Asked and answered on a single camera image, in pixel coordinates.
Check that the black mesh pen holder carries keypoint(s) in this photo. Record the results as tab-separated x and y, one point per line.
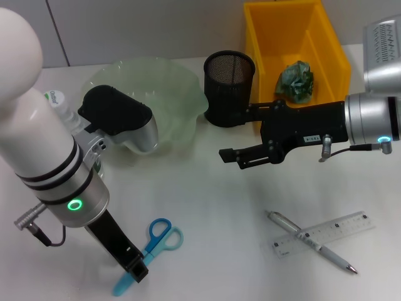
228	91

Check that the clear plastic water bottle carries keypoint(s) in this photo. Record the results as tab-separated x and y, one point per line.
58	98

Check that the clear plastic ruler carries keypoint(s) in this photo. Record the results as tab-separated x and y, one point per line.
341	230

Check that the blue scissors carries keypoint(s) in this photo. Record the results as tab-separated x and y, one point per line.
166	238

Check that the yellow plastic bin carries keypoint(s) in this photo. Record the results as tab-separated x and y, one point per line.
269	40

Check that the white grey ballpoint pen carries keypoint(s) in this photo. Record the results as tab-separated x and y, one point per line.
326	251

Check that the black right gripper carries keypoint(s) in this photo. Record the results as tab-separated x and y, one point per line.
307	128

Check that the green plastic wrap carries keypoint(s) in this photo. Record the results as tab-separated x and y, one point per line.
294	83

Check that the green glass fruit plate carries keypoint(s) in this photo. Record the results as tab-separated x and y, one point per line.
175	94

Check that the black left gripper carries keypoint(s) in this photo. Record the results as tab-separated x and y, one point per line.
109	238

